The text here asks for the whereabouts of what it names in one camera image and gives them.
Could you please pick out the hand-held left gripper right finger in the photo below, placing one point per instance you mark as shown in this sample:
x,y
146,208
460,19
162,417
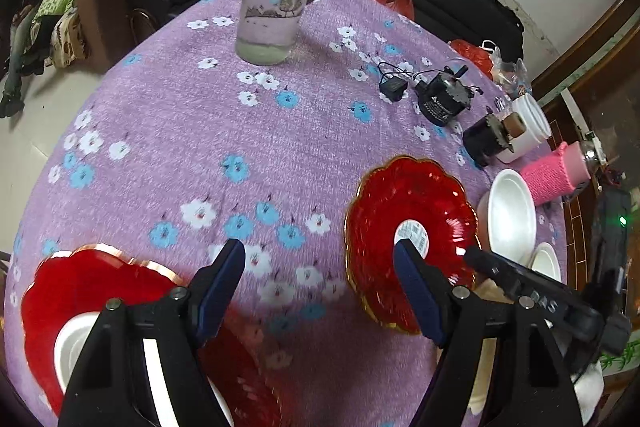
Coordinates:
x,y
417,292

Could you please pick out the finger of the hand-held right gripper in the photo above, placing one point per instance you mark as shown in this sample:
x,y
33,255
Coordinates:
x,y
545,302

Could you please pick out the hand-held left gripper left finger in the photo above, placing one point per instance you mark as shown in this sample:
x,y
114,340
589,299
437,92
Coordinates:
x,y
220,292

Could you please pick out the red glass plate white label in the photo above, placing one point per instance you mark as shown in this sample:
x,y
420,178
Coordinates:
x,y
400,197

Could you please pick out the small white bowl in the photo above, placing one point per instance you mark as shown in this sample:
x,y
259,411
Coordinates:
x,y
546,262

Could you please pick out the pink knit-sleeved bottle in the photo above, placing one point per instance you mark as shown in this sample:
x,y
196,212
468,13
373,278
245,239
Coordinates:
x,y
550,172

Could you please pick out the purple floral tablecloth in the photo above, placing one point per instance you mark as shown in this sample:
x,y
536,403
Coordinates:
x,y
200,132

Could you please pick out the black boxy device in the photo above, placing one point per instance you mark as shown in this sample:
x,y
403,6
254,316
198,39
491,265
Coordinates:
x,y
482,142

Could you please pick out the wooden cabinet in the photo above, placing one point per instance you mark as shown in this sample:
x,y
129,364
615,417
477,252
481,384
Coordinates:
x,y
615,107

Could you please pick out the white plastic jar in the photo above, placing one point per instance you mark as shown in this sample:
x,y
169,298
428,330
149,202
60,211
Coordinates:
x,y
532,122

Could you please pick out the black round power adapter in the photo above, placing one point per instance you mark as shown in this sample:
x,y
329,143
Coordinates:
x,y
442,99

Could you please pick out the small black power adapter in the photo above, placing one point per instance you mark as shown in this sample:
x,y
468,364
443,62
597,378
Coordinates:
x,y
391,90

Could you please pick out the clear plastic bag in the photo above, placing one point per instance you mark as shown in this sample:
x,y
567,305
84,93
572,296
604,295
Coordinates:
x,y
510,72

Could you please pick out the brown patterned blanket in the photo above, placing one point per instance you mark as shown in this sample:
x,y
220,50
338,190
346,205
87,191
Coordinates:
x,y
70,39

